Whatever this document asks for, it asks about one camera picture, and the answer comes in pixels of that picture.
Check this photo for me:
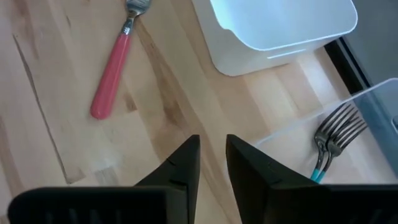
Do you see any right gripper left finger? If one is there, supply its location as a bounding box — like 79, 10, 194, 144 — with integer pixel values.
135, 134, 201, 224

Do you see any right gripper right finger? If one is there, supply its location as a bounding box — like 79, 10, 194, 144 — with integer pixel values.
226, 134, 330, 224

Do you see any teal handled fork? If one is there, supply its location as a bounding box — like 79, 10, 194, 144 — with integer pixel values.
315, 118, 368, 185
310, 103, 360, 183

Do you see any red handled fork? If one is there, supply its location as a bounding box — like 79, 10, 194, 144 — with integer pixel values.
89, 0, 153, 121

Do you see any clear plastic bin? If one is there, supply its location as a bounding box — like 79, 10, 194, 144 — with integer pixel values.
253, 77, 398, 186

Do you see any white plastic bin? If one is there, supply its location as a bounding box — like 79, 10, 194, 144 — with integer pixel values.
191, 0, 358, 77

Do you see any black aluminium rig frame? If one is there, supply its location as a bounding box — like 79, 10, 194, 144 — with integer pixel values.
323, 37, 373, 96

